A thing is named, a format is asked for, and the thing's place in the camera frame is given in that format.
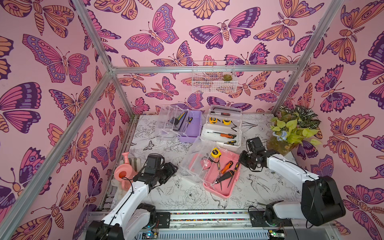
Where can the orange handled screwdriver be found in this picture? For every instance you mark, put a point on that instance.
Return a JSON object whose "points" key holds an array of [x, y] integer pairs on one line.
{"points": [[228, 136]]}

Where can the left yellow tape measure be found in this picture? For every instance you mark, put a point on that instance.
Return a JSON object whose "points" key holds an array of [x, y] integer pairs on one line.
{"points": [[213, 120]]}

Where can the yellow black screwdriver in pink box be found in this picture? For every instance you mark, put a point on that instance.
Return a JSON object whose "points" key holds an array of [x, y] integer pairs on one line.
{"points": [[234, 172]]}

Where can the potted green plant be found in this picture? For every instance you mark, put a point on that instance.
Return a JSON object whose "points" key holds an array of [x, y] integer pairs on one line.
{"points": [[298, 128]]}

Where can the pink toolbox clear lid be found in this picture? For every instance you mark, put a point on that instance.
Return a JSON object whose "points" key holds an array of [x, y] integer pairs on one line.
{"points": [[200, 167]]}

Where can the black tools in purple box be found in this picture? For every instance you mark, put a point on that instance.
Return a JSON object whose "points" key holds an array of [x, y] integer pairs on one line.
{"points": [[177, 122]]}

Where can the small succulent in basket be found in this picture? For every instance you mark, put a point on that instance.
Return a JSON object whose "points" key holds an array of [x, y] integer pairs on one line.
{"points": [[227, 77]]}

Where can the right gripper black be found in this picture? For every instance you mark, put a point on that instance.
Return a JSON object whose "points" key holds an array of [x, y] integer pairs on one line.
{"points": [[246, 157]]}

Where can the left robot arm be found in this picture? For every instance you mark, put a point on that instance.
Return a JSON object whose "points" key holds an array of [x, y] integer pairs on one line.
{"points": [[131, 214]]}

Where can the white toolbox clear lid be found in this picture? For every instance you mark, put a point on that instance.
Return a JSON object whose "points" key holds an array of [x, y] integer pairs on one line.
{"points": [[235, 128]]}

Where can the right yellow tape measure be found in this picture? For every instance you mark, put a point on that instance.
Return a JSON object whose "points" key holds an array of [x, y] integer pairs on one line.
{"points": [[227, 122]]}

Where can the white wire basket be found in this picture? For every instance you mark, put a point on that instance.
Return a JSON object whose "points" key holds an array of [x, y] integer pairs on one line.
{"points": [[207, 78]]}

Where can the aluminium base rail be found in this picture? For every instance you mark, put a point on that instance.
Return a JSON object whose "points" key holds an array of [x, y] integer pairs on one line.
{"points": [[240, 224]]}

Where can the pink watering can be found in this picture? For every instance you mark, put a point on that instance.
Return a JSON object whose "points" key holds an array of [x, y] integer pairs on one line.
{"points": [[125, 173]]}

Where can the purple toolbox clear lid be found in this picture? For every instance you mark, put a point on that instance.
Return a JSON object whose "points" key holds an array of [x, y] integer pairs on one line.
{"points": [[187, 133]]}

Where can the yellow tape measure in pink box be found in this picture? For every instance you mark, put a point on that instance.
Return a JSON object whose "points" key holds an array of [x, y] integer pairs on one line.
{"points": [[215, 153]]}

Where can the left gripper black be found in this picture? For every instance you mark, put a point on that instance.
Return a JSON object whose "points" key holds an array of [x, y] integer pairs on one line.
{"points": [[170, 169]]}

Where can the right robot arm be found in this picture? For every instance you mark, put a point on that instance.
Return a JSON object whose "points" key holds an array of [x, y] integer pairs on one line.
{"points": [[320, 202]]}

